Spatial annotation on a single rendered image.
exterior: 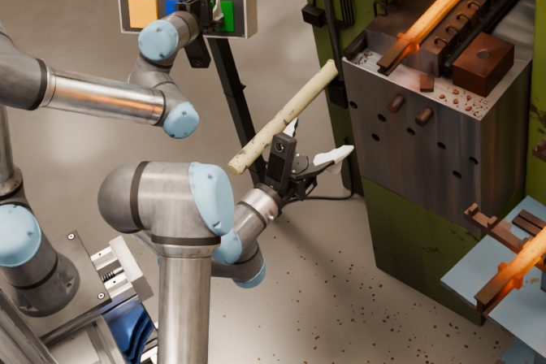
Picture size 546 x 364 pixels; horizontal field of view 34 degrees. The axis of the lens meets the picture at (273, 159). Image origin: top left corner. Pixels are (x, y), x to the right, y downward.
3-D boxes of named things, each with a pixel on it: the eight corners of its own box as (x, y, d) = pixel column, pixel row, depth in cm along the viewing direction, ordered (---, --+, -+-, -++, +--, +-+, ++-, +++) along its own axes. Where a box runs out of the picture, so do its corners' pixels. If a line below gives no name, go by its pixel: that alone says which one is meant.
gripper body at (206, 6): (218, -7, 202) (197, 4, 192) (220, 31, 206) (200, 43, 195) (187, -7, 205) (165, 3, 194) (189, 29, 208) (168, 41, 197)
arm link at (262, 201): (234, 195, 177) (265, 213, 173) (249, 179, 179) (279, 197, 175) (242, 217, 183) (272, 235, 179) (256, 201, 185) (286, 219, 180)
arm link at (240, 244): (207, 257, 179) (197, 233, 173) (242, 219, 183) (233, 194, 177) (236, 275, 175) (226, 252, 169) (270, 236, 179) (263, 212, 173)
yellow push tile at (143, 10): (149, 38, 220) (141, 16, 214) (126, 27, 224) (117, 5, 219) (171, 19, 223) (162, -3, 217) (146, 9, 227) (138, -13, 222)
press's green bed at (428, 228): (481, 327, 260) (480, 237, 225) (375, 267, 280) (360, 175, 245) (575, 198, 283) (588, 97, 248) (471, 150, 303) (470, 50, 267)
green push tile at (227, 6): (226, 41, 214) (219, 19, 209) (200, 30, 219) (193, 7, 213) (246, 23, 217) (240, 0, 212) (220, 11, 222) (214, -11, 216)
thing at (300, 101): (242, 180, 235) (238, 167, 231) (227, 172, 237) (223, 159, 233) (343, 76, 252) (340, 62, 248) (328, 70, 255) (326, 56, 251)
